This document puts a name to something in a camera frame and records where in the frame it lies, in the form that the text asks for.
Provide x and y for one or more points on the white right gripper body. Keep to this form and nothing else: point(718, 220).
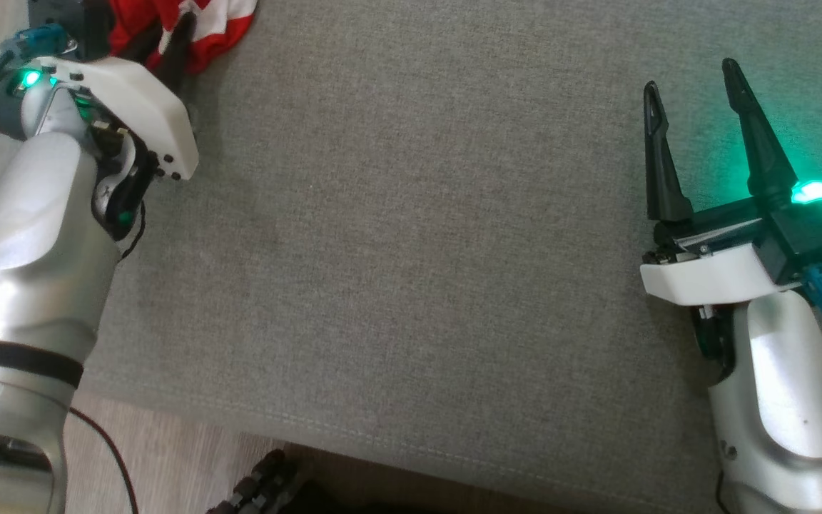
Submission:
point(711, 278)

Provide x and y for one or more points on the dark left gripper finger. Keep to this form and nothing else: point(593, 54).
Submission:
point(177, 50)
point(141, 50)

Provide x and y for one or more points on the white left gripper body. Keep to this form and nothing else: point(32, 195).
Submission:
point(133, 100)

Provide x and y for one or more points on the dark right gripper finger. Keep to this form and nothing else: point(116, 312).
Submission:
point(664, 171)
point(764, 157)

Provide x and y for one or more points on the red white basketball jersey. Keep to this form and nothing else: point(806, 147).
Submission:
point(218, 21)

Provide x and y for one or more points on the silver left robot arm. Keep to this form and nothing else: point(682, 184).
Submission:
point(26, 228)

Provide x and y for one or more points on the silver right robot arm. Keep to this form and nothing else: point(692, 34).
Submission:
point(789, 400)

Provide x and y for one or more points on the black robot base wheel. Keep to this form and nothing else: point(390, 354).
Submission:
point(261, 478)

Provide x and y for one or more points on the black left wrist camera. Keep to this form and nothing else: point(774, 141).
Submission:
point(68, 14)

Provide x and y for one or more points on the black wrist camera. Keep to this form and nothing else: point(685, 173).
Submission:
point(814, 239)
point(68, 14)

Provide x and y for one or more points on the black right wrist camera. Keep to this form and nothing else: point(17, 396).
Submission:
point(814, 239)

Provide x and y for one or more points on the blue left camera connector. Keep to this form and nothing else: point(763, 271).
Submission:
point(36, 39)

